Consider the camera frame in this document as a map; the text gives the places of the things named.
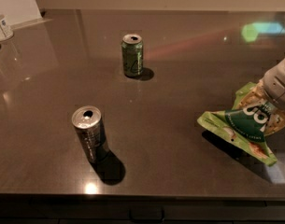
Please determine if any dark drawer handle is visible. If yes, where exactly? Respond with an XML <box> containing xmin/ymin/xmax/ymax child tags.
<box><xmin>128</xmin><ymin>209</ymin><xmax>165</xmax><ymax>224</ymax></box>

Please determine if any green soda can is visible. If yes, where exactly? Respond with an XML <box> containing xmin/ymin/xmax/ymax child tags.
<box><xmin>121</xmin><ymin>34</ymin><xmax>143</xmax><ymax>77</ymax></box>

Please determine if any silver redbull can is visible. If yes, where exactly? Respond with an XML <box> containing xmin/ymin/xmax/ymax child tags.
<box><xmin>71</xmin><ymin>105</ymin><xmax>109</xmax><ymax>163</ymax></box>

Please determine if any green rice chip bag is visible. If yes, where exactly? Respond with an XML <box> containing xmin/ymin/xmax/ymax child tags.
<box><xmin>197</xmin><ymin>80</ymin><xmax>285</xmax><ymax>166</ymax></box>

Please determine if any clear plastic water bottle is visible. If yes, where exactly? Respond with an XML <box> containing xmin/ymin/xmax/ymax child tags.
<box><xmin>0</xmin><ymin>13</ymin><xmax>14</xmax><ymax>41</ymax></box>

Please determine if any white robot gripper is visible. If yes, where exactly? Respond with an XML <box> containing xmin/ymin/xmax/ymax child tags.
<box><xmin>263</xmin><ymin>58</ymin><xmax>285</xmax><ymax>111</ymax></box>

